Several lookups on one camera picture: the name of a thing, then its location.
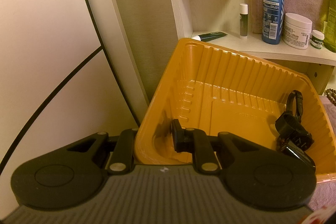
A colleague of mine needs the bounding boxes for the black wrist watch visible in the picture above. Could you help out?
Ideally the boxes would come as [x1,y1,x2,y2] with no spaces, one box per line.
[275,90,316,171]

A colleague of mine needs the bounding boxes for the orange plastic tray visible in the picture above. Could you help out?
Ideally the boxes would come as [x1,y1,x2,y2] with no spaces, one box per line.
[134,38,335,182]

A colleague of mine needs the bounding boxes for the brown bead necklace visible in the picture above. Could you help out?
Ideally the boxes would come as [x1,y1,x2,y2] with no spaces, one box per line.
[324,89,336,106]

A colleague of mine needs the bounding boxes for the lavender fuzzy mat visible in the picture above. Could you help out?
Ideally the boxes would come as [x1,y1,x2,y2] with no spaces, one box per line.
[309,96,336,211]

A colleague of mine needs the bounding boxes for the white corner shelf unit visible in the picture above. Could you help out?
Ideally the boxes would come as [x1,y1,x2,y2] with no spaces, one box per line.
[171,0,335,94]

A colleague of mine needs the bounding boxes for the small green-label jar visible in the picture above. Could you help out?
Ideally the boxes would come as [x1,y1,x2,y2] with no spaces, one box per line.
[310,30,325,50]

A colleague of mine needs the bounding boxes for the dark green lying tube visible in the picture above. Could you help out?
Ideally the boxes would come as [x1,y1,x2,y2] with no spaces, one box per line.
[192,31,227,42]

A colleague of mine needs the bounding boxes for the white cream jar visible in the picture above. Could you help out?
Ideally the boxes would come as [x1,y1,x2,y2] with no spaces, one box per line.
[282,12,313,50]

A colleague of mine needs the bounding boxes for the green oil spray bottle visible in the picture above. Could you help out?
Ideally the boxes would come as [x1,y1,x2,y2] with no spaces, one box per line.
[324,0,335,52]

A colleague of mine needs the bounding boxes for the blue spray bottle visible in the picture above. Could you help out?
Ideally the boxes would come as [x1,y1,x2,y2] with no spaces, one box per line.
[261,0,284,45]

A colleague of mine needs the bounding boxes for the white-capped lip balm stick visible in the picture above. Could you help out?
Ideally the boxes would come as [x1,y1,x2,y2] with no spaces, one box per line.
[239,3,248,39]

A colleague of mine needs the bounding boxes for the black cable on wall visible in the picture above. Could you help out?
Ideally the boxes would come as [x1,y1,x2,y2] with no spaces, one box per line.
[0,45,103,175]

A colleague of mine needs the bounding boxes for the white curved mirror frame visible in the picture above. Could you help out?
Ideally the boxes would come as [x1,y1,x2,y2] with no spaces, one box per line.
[85,0,149,125]

